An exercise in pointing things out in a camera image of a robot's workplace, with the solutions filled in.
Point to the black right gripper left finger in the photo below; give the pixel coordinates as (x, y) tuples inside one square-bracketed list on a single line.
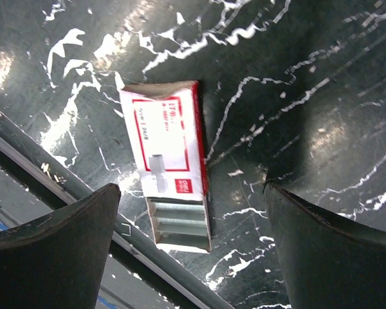
[(57, 260)]

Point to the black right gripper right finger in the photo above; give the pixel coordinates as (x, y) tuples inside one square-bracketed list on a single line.
[(327, 260)]

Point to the red white staple box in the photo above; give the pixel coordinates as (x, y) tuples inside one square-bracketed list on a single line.
[(163, 123)]

